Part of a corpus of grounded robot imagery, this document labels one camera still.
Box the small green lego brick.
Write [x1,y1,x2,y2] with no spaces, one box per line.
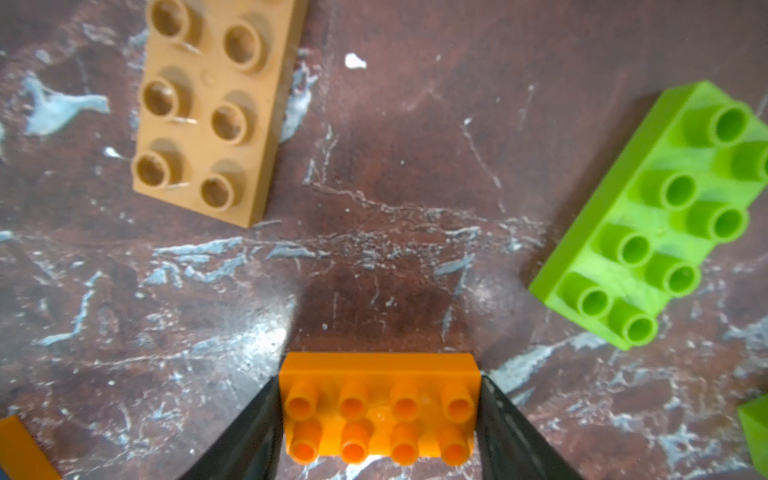
[738,394,768,478]

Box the tan 2x4 lego brick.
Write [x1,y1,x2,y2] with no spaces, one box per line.
[131,0,308,228]

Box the green 2x4 lego brick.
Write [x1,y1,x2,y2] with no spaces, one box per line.
[530,81,767,350]

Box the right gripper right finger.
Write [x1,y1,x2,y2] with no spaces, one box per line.
[476,375,582,480]

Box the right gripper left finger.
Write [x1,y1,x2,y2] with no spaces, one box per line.
[180,376,284,480]

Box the orange 2x4 lego brick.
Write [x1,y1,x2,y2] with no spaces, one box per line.
[278,352,481,467]
[1,416,61,480]

